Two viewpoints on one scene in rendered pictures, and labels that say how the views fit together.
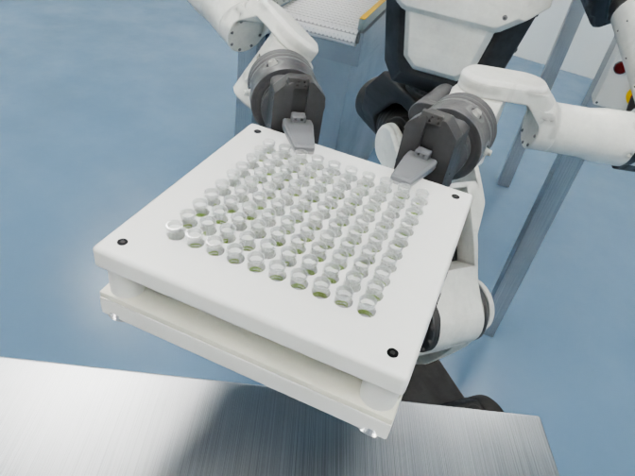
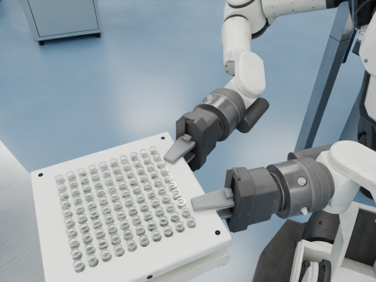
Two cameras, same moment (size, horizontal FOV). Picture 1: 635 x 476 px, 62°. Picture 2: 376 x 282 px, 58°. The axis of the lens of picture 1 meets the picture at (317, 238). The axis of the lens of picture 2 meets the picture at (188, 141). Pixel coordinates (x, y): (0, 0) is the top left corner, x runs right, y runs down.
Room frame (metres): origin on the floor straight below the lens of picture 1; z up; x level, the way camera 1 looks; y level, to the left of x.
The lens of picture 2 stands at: (0.24, -0.29, 1.50)
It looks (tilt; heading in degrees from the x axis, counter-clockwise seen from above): 43 degrees down; 49
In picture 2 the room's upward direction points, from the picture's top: straight up
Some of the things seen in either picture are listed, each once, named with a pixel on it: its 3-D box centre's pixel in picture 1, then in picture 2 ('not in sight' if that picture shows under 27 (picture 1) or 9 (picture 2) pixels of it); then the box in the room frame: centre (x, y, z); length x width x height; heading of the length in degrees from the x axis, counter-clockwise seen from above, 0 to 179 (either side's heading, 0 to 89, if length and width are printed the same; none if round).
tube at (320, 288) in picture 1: (316, 317); (79, 254); (0.28, -0.01, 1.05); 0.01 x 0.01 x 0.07
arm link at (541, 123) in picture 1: (503, 110); (363, 183); (0.67, -0.21, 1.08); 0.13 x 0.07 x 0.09; 92
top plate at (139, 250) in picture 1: (308, 225); (123, 205); (0.36, 0.01, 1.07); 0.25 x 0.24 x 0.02; 73
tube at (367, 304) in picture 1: (358, 335); (84, 277); (0.27, -0.04, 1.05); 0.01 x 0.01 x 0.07
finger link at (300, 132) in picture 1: (300, 132); (178, 148); (0.50, 0.04, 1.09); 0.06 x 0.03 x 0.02; 15
